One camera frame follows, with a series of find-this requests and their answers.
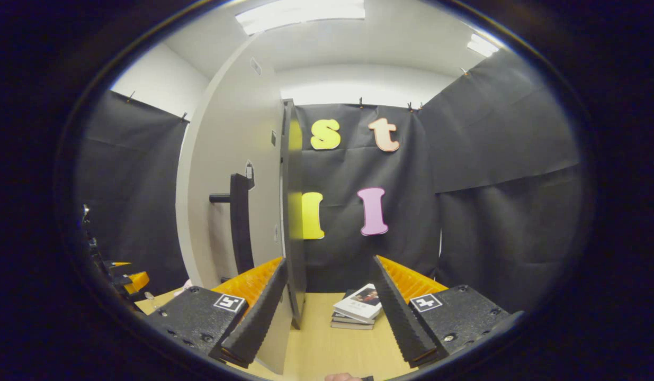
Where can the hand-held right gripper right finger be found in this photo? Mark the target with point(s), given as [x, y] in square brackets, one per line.
[401, 317]

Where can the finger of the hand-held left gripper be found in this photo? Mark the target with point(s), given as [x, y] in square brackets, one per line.
[117, 265]
[136, 282]

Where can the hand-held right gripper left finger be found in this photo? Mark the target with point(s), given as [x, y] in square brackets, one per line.
[255, 320]

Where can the beige cabinet door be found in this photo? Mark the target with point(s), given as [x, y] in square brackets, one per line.
[226, 159]

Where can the white photo-cover book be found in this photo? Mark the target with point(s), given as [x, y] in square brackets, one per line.
[358, 304]

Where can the grey book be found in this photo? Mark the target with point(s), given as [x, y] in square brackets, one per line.
[350, 326]
[350, 318]

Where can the black backdrop cloth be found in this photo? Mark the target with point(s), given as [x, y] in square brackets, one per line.
[491, 238]

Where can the ceiling light panel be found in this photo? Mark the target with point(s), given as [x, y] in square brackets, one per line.
[483, 45]

